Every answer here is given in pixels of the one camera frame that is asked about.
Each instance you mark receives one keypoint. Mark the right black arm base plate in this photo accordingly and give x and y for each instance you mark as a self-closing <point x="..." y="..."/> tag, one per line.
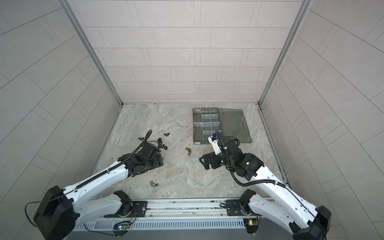
<point x="233" y="208"/>

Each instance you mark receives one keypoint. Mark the left controller board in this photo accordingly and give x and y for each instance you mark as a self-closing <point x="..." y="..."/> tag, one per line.
<point x="121" y="228"/>

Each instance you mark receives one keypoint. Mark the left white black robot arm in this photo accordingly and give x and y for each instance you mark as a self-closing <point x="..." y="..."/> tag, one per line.
<point x="63" y="209"/>

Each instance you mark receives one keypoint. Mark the clear compartment organizer box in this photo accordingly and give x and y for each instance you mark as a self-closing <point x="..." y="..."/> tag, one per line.
<point x="229" y="123"/>

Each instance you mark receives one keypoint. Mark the silver wing nut front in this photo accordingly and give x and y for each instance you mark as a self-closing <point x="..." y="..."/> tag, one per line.
<point x="153" y="184"/>

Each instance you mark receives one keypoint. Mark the right controller board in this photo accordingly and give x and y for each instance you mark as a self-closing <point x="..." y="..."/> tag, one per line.
<point x="251" y="225"/>

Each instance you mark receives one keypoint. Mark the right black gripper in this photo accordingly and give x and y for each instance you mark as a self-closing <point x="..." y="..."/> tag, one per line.
<point x="212" y="156"/>

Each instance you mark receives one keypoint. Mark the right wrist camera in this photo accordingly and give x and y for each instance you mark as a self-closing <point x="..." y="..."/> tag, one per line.
<point x="214" y="140"/>

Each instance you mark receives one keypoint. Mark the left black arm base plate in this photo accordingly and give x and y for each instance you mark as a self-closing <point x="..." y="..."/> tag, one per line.
<point x="135" y="209"/>

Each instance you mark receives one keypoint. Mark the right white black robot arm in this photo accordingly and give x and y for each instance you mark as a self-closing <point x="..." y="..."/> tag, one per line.
<point x="265" y="195"/>

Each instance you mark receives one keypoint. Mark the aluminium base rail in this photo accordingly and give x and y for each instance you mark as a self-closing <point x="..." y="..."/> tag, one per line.
<point x="192" y="214"/>

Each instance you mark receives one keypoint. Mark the controller board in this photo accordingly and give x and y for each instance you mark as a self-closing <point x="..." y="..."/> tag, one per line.
<point x="121" y="228"/>
<point x="251" y="225"/>

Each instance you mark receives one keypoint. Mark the brass wing nuts pair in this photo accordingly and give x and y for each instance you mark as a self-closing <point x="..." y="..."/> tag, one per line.
<point x="189" y="151"/>

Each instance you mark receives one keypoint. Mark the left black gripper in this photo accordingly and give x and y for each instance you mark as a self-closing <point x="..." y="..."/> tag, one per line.
<point x="158" y="161"/>

